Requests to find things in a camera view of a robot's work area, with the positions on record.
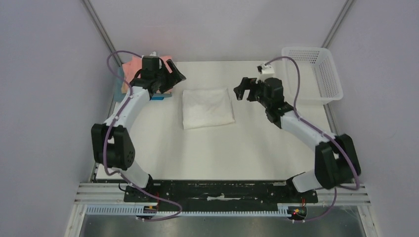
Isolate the purple cable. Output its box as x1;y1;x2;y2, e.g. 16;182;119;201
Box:
102;50;183;222
263;56;361;223

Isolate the white plastic basket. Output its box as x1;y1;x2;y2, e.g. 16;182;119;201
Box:
281;46;343;105

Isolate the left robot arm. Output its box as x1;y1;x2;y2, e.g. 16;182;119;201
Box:
91;56;186;201

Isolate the aluminium frame rail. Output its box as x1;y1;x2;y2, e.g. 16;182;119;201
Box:
75;183;372;206

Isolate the white slotted cable duct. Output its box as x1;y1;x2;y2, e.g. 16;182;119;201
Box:
85;204;292;217

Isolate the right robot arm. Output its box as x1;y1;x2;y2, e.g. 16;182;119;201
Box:
233;77;361;201

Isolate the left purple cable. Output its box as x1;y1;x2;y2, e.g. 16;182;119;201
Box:
102;50;183;222

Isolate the white t shirt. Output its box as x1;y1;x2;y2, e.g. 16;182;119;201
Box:
182;88;235;130

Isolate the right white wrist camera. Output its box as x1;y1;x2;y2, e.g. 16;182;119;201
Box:
257;63;275;81

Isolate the folded blue t shirt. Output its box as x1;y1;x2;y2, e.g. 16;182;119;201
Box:
113;67;166;103

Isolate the folded pink t shirt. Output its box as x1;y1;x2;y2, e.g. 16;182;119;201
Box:
122;55;172;82

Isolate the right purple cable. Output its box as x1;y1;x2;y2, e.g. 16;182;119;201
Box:
263;56;361;223

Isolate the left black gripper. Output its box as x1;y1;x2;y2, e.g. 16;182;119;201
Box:
155;60;186;95

